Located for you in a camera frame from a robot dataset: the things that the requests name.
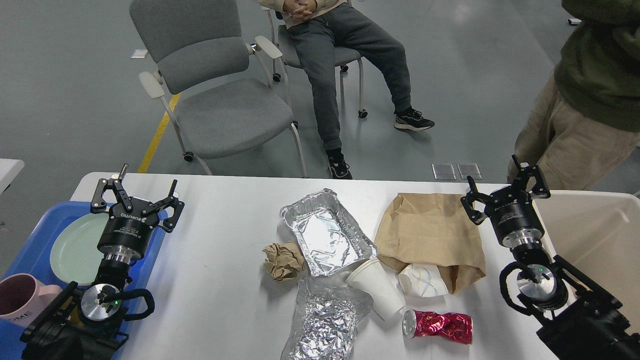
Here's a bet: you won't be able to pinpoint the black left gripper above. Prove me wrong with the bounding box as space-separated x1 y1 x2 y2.
90 163 185 260

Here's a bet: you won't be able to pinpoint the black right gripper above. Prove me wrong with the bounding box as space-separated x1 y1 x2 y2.
460 154 551 249

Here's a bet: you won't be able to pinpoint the light green plate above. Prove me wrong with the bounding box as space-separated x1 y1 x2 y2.
49 213 109 286

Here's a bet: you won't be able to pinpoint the brown paper bag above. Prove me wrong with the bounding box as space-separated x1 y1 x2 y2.
374 193 487 294

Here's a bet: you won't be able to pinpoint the pink mug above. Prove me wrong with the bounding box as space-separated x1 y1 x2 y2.
0 273 63 328

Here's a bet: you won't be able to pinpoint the aluminium foil tray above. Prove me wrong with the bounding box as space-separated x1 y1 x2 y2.
279 187 378 277

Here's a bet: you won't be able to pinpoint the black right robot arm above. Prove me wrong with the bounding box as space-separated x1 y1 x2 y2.
461 155 640 360

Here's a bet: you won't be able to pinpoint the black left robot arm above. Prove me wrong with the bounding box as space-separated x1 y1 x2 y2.
20 164 185 360

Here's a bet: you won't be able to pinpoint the metal floor plates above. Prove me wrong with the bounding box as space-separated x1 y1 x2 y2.
431 162 483 182

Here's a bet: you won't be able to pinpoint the beige plastic bin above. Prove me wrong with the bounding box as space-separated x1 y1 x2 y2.
534 190 640 333

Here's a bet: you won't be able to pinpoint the blue plastic tray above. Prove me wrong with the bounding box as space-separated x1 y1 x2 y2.
0 201 166 360

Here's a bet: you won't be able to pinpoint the standing person green hoodie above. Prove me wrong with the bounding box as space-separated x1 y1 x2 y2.
514 0 640 191

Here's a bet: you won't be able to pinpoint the crushed white paper cup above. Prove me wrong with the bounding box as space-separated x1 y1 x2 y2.
397 263 449 298

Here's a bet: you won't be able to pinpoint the white side table corner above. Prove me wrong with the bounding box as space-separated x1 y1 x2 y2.
0 158 25 194

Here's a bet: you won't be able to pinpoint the crushed red can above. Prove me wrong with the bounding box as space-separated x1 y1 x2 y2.
402 309 473 346

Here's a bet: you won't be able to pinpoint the empty grey chair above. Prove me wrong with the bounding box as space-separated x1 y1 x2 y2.
129 0 307 177

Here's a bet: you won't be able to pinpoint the crumpled brown paper ball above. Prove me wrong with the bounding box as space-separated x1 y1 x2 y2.
262 242 306 282

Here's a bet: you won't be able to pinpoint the crumpled aluminium foil sheet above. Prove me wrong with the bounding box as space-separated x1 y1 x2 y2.
280 276 374 360

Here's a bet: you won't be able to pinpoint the occupied grey chair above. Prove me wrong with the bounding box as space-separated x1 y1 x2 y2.
260 6 368 119

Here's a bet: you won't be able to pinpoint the seated person grey trousers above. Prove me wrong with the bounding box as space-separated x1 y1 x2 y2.
255 0 436 180

